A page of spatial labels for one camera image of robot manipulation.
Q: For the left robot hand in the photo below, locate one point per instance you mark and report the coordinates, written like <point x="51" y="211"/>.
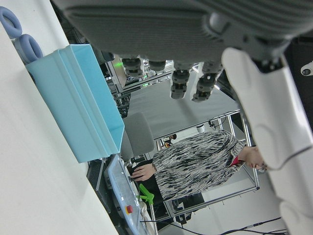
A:
<point x="146" y="29"/>

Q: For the light blue plastic bin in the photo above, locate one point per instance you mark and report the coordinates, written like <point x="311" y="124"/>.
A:
<point x="78" y="98"/>

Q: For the grey office chair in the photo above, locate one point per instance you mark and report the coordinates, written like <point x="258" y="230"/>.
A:
<point x="139" y="132"/>

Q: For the person in patterned sweater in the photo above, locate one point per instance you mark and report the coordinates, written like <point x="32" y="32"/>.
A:
<point x="195" y="161"/>

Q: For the black ribbed controller box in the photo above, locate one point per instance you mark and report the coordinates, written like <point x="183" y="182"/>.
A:
<point x="95" y="173"/>

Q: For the grey teach pendant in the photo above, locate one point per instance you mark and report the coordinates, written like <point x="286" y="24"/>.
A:
<point x="122" y="186"/>

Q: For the white security camera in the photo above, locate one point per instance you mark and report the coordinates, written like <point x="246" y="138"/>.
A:
<point x="306" y="70"/>

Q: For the aluminium frame workstation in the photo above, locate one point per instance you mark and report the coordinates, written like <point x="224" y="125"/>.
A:
<point x="255" y="181"/>

